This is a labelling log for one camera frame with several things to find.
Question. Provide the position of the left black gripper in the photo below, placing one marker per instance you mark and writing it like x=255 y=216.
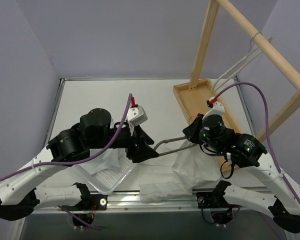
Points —
x=136 y=141

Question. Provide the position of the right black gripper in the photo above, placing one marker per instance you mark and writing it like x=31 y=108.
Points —
x=193 y=128

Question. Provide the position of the grey hanger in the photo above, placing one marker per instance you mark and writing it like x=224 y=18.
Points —
x=173 y=145

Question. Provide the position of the white pleated skirt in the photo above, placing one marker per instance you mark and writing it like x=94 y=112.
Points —
x=176 y=175

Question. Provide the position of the cream wooden hanger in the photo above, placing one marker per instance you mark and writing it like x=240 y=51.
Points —
x=236 y=68

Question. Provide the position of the light blue white skirt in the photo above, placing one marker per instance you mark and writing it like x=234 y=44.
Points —
x=109 y=160

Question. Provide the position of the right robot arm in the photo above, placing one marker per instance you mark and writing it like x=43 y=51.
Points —
x=282 y=204

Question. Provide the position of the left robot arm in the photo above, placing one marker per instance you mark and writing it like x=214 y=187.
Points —
x=22 y=193

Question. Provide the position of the wooden clothes rack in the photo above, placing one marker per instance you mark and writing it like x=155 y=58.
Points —
x=276 y=72

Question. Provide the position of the white plastic basket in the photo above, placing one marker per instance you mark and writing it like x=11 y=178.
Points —
x=106 y=181

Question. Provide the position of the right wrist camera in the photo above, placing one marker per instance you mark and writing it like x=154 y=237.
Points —
x=214 y=107

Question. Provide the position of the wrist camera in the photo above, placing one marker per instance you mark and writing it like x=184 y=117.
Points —
x=214 y=107
x=136 y=116

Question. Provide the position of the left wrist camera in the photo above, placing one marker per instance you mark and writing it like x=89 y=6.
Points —
x=136 y=116

